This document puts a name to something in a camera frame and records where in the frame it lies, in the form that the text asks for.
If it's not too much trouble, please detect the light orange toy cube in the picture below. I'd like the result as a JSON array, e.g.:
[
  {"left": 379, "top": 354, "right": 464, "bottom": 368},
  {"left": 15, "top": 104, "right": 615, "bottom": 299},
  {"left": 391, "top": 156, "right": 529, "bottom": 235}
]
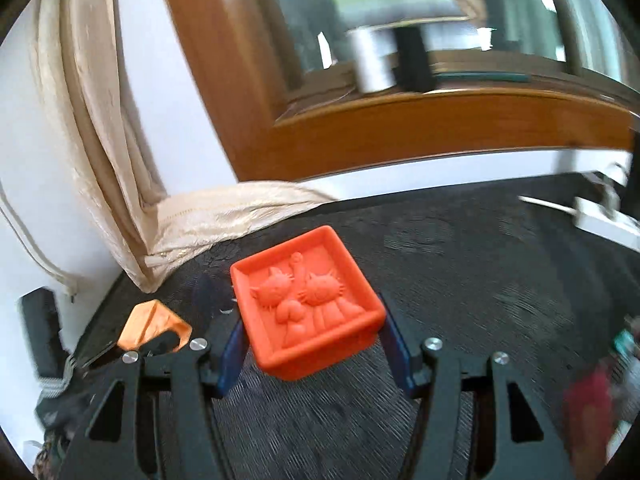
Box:
[{"left": 116, "top": 299, "right": 192, "bottom": 351}]

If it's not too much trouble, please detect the red storage box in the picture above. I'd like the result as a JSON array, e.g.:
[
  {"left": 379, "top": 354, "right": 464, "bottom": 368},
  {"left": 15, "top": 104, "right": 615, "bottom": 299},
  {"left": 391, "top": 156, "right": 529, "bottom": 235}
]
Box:
[{"left": 561, "top": 328, "right": 640, "bottom": 480}]

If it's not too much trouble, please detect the dark navy sock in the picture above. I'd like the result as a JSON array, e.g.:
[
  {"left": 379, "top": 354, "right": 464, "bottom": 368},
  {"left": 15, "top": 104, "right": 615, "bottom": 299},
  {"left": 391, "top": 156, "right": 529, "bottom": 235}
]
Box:
[{"left": 190, "top": 274, "right": 236, "bottom": 335}]

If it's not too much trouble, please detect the dark orange toy cube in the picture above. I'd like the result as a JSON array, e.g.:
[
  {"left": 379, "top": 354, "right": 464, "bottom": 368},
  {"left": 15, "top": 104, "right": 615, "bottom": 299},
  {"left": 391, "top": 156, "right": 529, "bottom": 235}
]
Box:
[{"left": 230, "top": 226, "right": 386, "bottom": 382}]

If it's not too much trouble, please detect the black patterned table mat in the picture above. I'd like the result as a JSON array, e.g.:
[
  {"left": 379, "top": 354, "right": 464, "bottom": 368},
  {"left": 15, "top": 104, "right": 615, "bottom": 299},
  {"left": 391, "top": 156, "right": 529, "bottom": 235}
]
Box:
[{"left": 74, "top": 169, "right": 640, "bottom": 480}]

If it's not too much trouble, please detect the beige lace cloth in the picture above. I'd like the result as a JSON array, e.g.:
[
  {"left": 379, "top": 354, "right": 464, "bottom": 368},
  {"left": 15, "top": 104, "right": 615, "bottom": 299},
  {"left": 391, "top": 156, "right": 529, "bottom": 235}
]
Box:
[{"left": 129, "top": 181, "right": 335, "bottom": 292}]

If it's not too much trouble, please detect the white power strip near window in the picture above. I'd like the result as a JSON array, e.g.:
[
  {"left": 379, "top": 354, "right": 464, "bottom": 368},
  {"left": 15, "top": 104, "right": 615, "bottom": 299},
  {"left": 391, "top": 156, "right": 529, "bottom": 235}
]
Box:
[{"left": 574, "top": 197, "right": 639, "bottom": 252}]

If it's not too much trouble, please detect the beige curtain left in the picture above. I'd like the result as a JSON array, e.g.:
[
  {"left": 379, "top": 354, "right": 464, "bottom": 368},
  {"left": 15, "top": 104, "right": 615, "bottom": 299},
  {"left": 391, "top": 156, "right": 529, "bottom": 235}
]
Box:
[{"left": 32, "top": 0, "right": 165, "bottom": 292}]

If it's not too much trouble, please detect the white thread spool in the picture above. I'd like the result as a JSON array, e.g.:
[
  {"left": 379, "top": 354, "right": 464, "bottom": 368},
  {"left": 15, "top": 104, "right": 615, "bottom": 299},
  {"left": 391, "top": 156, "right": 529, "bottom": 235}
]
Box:
[{"left": 347, "top": 27, "right": 396, "bottom": 94}]

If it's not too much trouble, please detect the wooden window frame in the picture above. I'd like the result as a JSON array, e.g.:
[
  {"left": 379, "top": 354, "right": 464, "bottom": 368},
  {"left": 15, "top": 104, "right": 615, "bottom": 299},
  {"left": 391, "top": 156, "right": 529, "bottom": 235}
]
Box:
[{"left": 166, "top": 0, "right": 639, "bottom": 181}]

